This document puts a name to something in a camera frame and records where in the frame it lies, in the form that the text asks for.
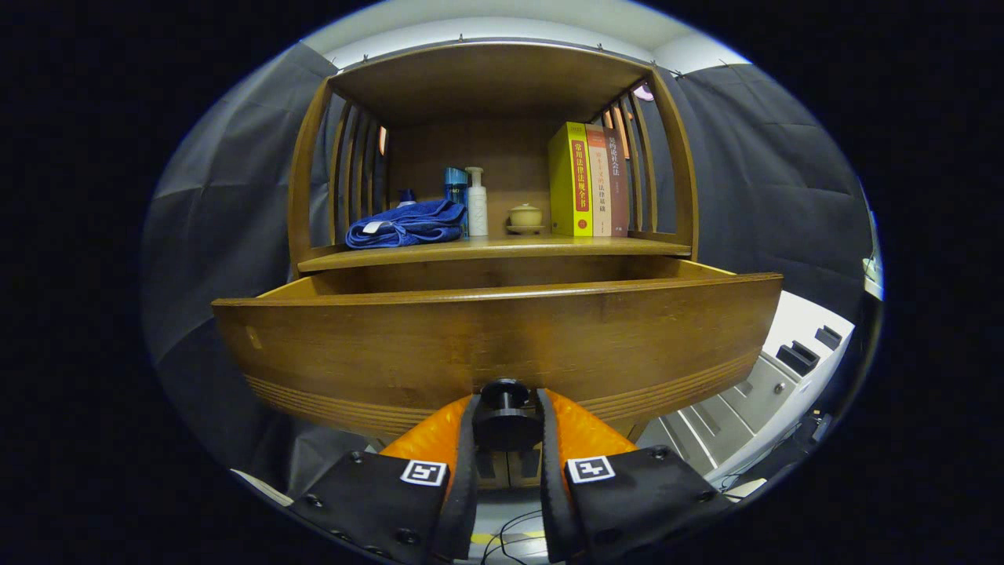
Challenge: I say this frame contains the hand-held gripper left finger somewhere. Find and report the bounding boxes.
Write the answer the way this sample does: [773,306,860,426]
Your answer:
[286,392,481,565]

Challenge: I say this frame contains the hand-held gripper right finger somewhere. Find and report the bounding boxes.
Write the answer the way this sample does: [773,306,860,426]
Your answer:
[536,388,734,564]

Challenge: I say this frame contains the wooden drawer with black knob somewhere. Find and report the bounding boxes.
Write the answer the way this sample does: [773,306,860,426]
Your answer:
[212,257,785,453]

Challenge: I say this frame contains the wooden cabinet door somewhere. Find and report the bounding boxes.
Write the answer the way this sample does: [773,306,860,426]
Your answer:
[477,449,511,491]
[510,449,542,489]

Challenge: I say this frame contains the wooden countertop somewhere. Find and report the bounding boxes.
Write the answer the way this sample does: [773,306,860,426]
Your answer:
[298,231,693,274]

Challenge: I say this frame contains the white side cabinet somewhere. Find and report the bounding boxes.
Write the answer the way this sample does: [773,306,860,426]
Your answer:
[635,290,856,491]

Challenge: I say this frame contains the wooden cabinet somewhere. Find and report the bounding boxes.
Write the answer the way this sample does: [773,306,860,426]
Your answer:
[212,41,785,491]

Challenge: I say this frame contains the yellow floor tape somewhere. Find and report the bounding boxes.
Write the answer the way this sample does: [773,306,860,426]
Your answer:
[471,531,547,547]

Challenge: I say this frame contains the blue folded towel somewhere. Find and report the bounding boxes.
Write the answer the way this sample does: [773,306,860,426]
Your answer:
[345,199,468,250]

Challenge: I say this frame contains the beige lidded teacup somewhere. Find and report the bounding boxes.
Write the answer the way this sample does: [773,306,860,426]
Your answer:
[506,203,545,235]

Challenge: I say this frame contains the white pump bottle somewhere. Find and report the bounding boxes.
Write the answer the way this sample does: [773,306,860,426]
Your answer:
[465,166,489,237]

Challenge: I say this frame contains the teal blue bottle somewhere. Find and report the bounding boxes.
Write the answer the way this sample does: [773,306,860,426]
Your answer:
[444,166,470,238]

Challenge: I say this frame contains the brown book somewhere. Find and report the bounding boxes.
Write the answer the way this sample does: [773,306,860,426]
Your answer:
[606,129,631,238]

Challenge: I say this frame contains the orange and white book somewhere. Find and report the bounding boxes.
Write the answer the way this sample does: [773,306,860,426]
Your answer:
[585,124,613,238]

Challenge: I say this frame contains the yellow book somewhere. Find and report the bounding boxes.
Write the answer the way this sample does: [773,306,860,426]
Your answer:
[548,122,595,238]

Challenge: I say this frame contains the black backdrop cloth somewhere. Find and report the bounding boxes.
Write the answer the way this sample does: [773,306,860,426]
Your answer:
[141,43,879,503]

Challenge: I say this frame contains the black cable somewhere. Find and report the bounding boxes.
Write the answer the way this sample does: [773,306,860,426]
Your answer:
[480,508,550,564]

